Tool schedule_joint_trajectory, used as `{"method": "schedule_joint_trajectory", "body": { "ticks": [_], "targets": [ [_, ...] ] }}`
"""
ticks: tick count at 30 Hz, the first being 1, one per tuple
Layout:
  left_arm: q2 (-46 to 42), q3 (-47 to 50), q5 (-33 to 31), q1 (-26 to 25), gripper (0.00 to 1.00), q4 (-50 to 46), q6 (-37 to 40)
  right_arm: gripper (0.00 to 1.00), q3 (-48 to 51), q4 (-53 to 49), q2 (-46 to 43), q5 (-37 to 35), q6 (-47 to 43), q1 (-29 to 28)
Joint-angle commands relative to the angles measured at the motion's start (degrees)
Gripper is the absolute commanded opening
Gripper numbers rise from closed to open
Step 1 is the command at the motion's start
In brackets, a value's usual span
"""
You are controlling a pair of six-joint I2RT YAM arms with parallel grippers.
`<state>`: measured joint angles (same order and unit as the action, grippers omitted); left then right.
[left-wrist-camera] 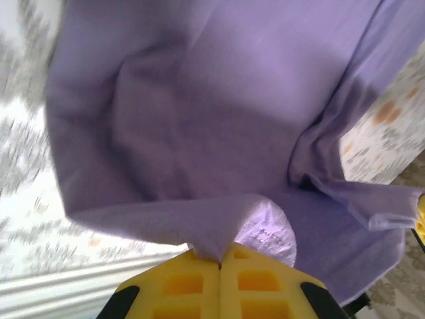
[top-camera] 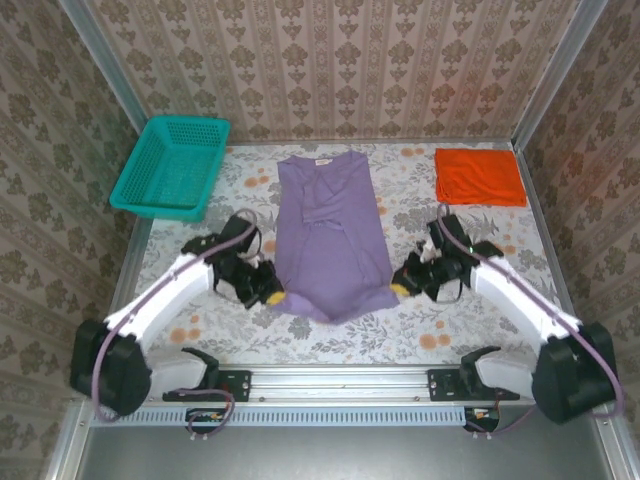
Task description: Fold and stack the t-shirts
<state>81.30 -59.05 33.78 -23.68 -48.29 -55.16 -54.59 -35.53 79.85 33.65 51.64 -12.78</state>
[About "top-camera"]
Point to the purple t-shirt with white print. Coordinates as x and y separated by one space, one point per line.
330 250

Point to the right robot arm, white and black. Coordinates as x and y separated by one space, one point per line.
515 300

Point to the floral table cloth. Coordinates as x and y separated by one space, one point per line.
350 340

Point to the folded orange t-shirt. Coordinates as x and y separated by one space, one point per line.
480 175

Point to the black connector box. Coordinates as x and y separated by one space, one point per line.
482 417
205 416

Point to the teal plastic basket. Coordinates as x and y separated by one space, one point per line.
167 165

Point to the grey metal shelf panel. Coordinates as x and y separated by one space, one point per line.
325 455

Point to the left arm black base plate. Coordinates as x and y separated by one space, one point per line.
237 385

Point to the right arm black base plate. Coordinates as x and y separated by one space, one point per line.
442 385

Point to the aluminium mounting rail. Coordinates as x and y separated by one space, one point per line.
340 382

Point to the aluminium frame post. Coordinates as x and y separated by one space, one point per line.
555 75
105 60

